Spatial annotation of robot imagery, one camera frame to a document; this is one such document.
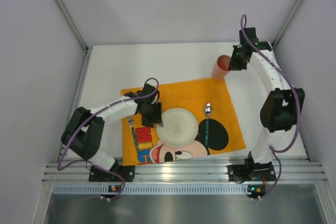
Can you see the pink plastic cup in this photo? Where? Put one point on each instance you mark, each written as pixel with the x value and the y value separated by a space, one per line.
pixel 221 67

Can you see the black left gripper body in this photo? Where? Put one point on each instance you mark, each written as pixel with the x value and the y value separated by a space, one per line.
pixel 156 114

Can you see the left aluminium frame post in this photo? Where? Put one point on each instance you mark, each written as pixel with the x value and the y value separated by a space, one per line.
pixel 70 22

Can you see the orange cartoon print cloth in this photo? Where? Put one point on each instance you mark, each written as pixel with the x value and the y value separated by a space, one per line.
pixel 199 119

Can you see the spoon with teal handle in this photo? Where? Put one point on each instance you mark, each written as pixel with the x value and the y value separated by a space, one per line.
pixel 207 112

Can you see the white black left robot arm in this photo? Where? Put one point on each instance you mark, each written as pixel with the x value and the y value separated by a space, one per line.
pixel 84 131

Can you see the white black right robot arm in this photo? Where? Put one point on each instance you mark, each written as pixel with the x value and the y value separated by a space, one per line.
pixel 279 112

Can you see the fork with teal handle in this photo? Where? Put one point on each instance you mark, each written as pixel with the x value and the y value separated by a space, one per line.
pixel 131 125

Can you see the right aluminium frame post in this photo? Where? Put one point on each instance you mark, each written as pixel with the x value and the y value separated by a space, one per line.
pixel 286 23

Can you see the cream round plate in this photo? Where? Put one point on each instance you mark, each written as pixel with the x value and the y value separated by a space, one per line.
pixel 180 127

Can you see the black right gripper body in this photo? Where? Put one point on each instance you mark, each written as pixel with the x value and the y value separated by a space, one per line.
pixel 237 62

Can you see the aluminium mounting rail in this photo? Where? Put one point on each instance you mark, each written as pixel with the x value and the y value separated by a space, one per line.
pixel 202 170

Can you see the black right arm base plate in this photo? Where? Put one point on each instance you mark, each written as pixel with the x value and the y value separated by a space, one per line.
pixel 242 173

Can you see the aluminium frame post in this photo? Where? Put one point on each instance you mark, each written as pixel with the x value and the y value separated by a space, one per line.
pixel 286 23
pixel 70 22

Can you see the perforated grey cable duct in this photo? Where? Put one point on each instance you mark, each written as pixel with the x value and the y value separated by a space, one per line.
pixel 159 189

